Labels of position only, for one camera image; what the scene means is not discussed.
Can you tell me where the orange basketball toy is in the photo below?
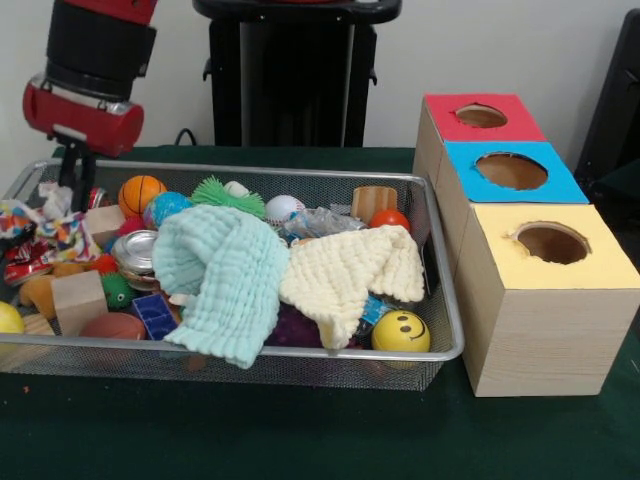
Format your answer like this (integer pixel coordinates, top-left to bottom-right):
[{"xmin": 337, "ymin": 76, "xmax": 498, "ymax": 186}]
[{"xmin": 118, "ymin": 175, "xmax": 169, "ymax": 220}]

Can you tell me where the white baseball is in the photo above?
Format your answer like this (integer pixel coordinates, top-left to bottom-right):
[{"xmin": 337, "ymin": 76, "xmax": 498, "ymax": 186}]
[{"xmin": 264, "ymin": 194, "xmax": 307, "ymax": 229}]

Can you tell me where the mint green muslin cloth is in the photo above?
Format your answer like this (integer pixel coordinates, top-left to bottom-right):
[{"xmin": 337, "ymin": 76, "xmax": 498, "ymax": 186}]
[{"xmin": 152, "ymin": 204, "xmax": 291, "ymax": 370}]

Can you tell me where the silver mesh bin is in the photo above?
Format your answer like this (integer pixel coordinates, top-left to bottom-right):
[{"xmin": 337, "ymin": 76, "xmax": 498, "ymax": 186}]
[{"xmin": 0, "ymin": 158, "xmax": 466, "ymax": 394}]

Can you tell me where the cream muslin cloth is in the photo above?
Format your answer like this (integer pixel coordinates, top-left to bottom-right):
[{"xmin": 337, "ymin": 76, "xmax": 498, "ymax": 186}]
[{"xmin": 278, "ymin": 224, "xmax": 425, "ymax": 350}]

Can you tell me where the green spiky rubber toy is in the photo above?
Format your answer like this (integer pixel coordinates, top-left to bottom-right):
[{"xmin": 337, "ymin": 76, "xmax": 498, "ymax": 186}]
[{"xmin": 188, "ymin": 175, "xmax": 266, "ymax": 220}]

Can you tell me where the white colourful print cloth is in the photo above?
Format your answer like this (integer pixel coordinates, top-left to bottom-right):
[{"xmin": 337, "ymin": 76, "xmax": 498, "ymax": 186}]
[{"xmin": 0, "ymin": 182, "xmax": 104, "ymax": 264}]

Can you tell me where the yellow smiley face ball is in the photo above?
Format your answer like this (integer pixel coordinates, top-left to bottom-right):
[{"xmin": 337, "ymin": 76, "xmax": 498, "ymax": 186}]
[{"xmin": 371, "ymin": 309, "xmax": 432, "ymax": 354}]

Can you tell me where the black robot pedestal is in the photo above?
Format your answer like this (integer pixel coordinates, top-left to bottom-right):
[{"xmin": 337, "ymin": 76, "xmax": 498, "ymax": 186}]
[{"xmin": 192, "ymin": 0, "xmax": 404, "ymax": 148}]

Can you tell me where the plain wooden block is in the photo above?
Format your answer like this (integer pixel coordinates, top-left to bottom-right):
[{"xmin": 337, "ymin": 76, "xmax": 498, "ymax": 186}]
[{"xmin": 49, "ymin": 269, "xmax": 110, "ymax": 337}]

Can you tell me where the silver metal can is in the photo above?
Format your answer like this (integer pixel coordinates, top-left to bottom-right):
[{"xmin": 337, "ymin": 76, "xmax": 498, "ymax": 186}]
[{"xmin": 110, "ymin": 229, "xmax": 161, "ymax": 292}]

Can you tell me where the red orange ball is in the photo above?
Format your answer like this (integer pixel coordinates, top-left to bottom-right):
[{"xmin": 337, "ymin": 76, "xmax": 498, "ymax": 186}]
[{"xmin": 370, "ymin": 209, "xmax": 412, "ymax": 235}]

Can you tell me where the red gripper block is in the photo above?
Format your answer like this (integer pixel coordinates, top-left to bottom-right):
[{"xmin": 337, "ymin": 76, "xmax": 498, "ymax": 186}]
[{"xmin": 22, "ymin": 72, "xmax": 146, "ymax": 214}]

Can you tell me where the wooden box with three holes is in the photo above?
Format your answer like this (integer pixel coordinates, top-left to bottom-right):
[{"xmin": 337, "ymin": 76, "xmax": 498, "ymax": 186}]
[{"xmin": 413, "ymin": 92, "xmax": 640, "ymax": 399}]

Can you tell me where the blue toy brick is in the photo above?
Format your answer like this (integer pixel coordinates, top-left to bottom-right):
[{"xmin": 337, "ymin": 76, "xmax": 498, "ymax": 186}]
[{"xmin": 132, "ymin": 293, "xmax": 180, "ymax": 341}]

